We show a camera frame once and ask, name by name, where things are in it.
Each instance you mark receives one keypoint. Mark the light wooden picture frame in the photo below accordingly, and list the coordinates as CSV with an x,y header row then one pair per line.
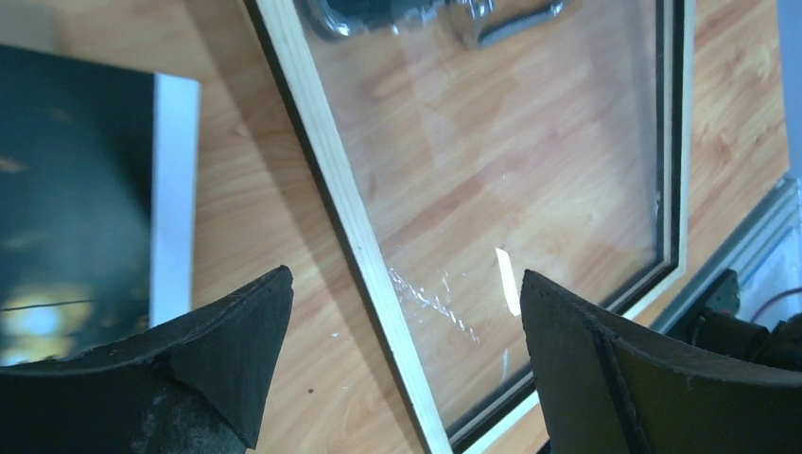
x,y
673,56

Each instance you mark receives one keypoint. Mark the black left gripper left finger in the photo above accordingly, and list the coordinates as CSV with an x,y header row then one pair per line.
x,y
196,384

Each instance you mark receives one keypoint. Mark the autumn leaves photo print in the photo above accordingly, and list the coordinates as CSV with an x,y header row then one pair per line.
x,y
98,201

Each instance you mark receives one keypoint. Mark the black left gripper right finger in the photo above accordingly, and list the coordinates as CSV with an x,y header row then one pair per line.
x,y
609,385

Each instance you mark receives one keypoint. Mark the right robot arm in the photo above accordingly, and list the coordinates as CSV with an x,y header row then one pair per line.
x,y
711,324

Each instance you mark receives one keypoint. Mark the black poker chip case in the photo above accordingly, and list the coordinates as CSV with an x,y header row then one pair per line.
x,y
473,22

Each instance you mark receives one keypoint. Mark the clear acrylic sheet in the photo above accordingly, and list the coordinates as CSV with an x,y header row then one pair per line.
x,y
538,153

